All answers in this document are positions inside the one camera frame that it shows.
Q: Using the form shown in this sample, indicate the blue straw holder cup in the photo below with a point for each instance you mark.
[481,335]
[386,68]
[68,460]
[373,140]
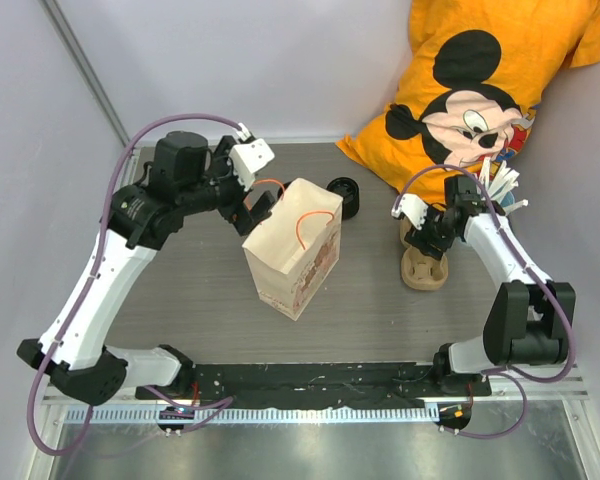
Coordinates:
[507,201]

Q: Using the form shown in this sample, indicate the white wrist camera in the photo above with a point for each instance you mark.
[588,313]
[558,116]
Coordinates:
[411,207]
[248,159]

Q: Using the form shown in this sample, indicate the brown pulp cup carrier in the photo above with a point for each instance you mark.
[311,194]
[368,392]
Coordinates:
[418,271]

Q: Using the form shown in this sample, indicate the orange Mickey Mouse pillow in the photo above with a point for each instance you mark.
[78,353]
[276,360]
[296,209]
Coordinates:
[473,88]

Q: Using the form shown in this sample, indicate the black coffee cup far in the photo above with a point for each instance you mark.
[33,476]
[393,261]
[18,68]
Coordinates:
[348,189]

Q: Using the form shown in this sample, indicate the white slotted cable duct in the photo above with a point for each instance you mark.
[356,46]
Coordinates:
[163,414]

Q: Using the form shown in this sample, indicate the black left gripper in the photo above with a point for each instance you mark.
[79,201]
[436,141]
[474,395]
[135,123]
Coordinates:
[238,212]

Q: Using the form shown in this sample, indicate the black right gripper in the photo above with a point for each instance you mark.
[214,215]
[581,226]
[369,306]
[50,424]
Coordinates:
[421,238]

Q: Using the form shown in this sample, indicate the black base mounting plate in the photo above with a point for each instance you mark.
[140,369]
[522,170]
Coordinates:
[319,386]

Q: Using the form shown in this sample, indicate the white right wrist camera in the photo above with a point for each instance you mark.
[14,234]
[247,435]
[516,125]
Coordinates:
[411,207]

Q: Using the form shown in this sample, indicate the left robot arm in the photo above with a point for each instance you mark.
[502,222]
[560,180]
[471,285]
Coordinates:
[185,177]

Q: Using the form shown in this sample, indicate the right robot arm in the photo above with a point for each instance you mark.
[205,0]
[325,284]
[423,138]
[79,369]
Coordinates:
[528,329]

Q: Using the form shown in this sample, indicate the aluminium corner frame post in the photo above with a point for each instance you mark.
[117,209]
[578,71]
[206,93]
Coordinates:
[71,43]

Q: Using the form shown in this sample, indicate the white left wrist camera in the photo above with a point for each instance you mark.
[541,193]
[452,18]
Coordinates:
[248,159]

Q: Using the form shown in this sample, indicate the white wrapped straws bundle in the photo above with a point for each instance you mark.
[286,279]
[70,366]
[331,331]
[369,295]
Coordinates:
[498,178]

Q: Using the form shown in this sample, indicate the printed paper takeout bag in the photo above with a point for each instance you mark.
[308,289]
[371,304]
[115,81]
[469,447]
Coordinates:
[291,253]

